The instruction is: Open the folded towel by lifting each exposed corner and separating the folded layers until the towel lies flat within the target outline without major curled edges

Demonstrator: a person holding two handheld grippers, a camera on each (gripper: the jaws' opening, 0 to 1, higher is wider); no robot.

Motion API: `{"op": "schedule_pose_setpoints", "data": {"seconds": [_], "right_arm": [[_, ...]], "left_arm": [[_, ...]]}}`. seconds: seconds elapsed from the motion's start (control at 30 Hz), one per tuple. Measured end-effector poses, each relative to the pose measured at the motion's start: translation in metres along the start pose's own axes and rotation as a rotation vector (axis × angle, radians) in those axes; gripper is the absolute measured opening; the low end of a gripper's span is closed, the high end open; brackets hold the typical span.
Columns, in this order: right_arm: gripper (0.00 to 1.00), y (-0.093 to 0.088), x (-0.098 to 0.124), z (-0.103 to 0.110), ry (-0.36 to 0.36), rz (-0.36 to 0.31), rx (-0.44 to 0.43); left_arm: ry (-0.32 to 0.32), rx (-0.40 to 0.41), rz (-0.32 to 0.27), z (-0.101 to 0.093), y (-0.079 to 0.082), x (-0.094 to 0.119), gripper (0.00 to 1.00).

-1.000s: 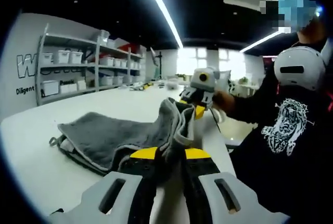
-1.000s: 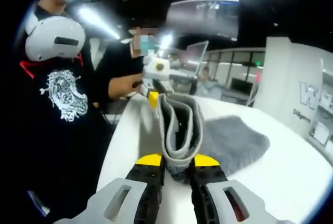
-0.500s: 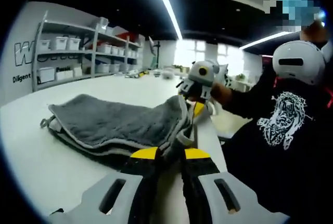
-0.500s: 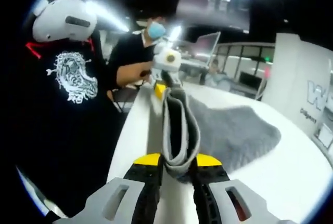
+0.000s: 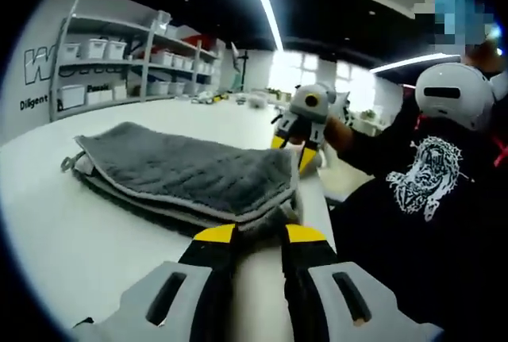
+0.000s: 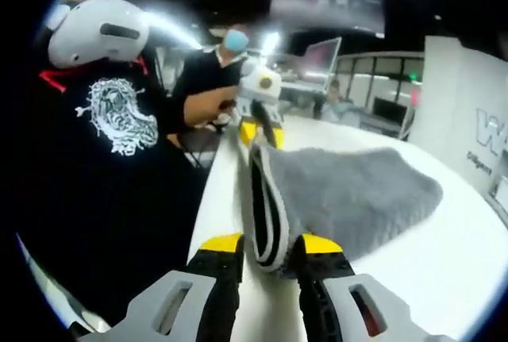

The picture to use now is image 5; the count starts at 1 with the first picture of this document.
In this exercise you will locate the person's right hand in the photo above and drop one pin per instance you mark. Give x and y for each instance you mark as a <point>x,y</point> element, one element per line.
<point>337,135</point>

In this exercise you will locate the white round worn device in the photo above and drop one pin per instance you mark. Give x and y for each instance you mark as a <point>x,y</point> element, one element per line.
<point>452,96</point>

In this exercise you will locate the person in black shirt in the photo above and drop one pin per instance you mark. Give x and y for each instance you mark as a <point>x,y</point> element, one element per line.
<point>397,258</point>

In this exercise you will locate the yellow and black tool clutter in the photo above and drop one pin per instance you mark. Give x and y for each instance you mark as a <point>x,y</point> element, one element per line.
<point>210,98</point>

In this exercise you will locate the short ceiling light strip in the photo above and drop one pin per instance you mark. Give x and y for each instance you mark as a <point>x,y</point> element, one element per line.
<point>416,61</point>

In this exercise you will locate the grey metal shelf rack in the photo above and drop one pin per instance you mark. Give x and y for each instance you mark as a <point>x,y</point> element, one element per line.
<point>147,64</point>

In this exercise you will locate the grey towel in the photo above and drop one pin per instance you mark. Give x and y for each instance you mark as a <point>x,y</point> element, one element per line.
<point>178,167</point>

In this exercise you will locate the group of white storage boxes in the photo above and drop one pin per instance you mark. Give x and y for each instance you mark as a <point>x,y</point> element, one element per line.
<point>97,48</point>

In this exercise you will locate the black floor stand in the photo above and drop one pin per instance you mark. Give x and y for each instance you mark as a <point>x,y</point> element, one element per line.
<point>245,68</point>

